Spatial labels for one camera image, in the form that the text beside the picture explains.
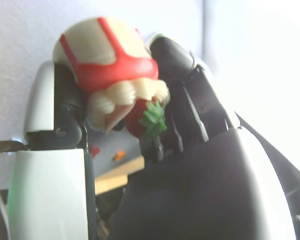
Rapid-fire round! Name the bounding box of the strawberry cream cake toy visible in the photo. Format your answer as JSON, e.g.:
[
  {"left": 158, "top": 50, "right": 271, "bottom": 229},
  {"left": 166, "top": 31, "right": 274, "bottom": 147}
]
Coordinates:
[{"left": 52, "top": 16, "right": 171, "bottom": 140}]

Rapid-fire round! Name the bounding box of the cardboard box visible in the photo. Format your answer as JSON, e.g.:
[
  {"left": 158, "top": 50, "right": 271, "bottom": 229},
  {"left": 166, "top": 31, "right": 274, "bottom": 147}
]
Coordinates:
[{"left": 94, "top": 156, "right": 145, "bottom": 196}]

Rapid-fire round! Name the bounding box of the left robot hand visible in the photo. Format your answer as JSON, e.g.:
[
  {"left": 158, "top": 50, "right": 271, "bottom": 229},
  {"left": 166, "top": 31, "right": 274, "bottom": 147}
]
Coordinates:
[{"left": 7, "top": 36, "right": 300, "bottom": 240}]

